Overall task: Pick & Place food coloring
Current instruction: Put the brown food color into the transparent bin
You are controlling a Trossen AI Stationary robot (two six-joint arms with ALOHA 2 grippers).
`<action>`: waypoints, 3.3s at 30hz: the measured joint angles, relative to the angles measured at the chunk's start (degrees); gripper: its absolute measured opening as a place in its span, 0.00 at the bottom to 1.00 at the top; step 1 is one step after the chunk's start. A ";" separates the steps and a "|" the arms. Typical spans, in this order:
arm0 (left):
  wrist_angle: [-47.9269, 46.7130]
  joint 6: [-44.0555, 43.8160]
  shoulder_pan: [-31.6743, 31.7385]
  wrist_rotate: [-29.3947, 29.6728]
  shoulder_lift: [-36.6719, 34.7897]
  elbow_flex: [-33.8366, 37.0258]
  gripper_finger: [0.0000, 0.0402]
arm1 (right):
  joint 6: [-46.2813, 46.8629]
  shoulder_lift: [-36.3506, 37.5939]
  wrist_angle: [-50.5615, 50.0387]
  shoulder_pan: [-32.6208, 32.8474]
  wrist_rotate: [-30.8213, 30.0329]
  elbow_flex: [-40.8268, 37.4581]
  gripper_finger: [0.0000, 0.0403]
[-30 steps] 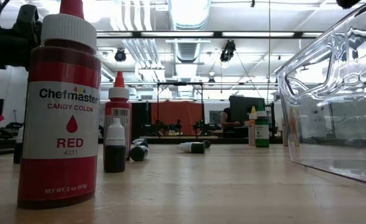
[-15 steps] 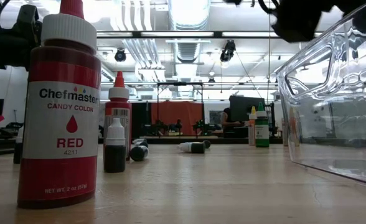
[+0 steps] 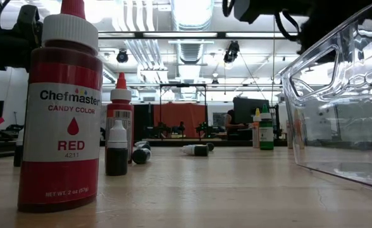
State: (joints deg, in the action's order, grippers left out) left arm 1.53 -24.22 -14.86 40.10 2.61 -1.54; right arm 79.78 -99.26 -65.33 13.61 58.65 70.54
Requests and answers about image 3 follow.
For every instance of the red food coloring bottle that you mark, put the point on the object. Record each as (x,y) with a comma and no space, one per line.
(61,126)
(120,109)

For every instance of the clear plastic bin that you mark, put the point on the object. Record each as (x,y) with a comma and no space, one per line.
(347,133)

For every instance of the yellow food coloring bottle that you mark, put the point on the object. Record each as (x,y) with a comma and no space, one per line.
(256,126)

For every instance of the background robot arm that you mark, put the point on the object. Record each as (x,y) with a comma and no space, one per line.
(206,129)
(160,130)

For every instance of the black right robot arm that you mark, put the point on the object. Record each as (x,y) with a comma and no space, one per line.
(262,11)

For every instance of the black ceiling spotlight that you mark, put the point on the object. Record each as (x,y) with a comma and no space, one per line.
(231,52)
(122,57)

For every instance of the black equipment stand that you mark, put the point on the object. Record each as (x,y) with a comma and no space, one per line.
(276,123)

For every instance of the black computer monitor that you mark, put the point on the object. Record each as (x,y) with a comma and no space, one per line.
(250,109)

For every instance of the black backdrop panel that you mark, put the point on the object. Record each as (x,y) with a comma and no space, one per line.
(143,120)

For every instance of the person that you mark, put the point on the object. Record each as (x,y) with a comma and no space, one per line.
(230,122)

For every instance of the orange backdrop panel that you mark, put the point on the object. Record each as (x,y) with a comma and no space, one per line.
(179,114)

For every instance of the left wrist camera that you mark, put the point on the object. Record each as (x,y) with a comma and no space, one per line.
(28,17)

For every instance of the black overhead frame beam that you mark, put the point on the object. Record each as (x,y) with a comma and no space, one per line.
(135,35)

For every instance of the ribbed ceiling air duct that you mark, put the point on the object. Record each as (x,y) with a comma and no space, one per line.
(189,53)

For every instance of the dark wall board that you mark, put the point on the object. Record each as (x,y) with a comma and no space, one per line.
(219,119)

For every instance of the black background station frame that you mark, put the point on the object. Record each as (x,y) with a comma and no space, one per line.
(183,85)

